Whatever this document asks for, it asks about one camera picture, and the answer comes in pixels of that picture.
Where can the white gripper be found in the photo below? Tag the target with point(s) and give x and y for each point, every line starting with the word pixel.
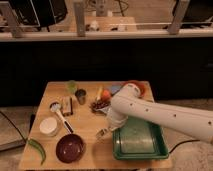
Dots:
pixel 115 120

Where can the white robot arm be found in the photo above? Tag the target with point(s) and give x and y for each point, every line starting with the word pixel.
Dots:
pixel 196 123

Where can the brown food pile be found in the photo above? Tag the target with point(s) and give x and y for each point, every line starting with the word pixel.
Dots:
pixel 100 106

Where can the orange fruit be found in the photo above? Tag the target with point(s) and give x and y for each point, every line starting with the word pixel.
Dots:
pixel 106 95

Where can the green plastic tray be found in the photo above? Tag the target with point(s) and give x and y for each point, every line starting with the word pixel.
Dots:
pixel 139 140

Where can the blue plate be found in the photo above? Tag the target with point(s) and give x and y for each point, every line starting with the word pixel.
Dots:
pixel 114 89

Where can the yellow banana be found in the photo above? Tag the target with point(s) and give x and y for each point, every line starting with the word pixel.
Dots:
pixel 99 93

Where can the metal cup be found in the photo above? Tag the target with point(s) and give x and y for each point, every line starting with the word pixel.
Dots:
pixel 81 96

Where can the wooden table board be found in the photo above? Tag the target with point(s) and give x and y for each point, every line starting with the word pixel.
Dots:
pixel 97 155

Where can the orange bowl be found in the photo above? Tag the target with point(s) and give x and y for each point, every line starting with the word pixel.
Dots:
pixel 138 84

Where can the wooden block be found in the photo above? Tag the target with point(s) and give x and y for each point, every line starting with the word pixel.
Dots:
pixel 67 106

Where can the dark purple bowl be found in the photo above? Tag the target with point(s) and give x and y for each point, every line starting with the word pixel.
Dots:
pixel 70 148

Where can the green cup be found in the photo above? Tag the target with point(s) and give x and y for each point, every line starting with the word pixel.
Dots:
pixel 72 86

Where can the white round container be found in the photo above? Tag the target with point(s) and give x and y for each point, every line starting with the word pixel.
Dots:
pixel 49 126

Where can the green chili pepper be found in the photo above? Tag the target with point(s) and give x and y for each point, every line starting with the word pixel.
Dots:
pixel 37 146

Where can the white handled brush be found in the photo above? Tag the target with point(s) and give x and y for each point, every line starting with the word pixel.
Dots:
pixel 56 108

